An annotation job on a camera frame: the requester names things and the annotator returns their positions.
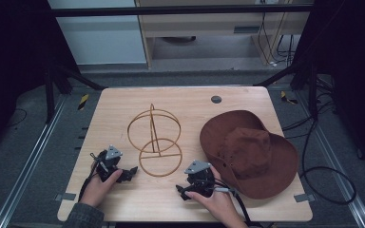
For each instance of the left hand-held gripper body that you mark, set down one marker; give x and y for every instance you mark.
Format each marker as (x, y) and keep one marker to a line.
(107, 163)

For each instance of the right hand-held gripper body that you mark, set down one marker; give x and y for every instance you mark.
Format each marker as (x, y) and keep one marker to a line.
(201, 179)

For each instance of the brown wide-brim hat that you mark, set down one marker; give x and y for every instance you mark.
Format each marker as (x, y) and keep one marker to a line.
(250, 152)

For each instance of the person's right hand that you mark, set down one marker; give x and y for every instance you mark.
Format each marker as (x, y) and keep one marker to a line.
(218, 199)

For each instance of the person's left hand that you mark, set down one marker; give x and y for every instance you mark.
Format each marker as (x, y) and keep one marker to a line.
(96, 190)

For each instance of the grey tape strip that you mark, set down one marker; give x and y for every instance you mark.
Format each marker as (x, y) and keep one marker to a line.
(304, 198)
(66, 196)

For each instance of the yellow and black floor tape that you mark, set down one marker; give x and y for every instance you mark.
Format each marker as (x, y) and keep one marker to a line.
(286, 98)
(83, 102)

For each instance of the grey round table grommet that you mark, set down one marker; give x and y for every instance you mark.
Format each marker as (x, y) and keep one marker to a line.
(216, 99)

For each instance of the black metal stand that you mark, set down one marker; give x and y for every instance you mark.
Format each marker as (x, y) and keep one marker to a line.
(313, 91)
(49, 95)

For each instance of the white cabinet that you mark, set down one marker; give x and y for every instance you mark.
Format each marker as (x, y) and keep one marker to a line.
(101, 38)

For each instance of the dark curtain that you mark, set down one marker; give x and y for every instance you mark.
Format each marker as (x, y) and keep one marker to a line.
(351, 63)
(9, 63)

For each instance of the metal floor rail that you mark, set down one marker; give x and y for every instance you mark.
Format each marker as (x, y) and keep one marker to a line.
(336, 171)
(28, 161)

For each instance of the black horizontal frame bar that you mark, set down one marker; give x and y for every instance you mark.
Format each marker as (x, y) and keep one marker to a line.
(171, 11)

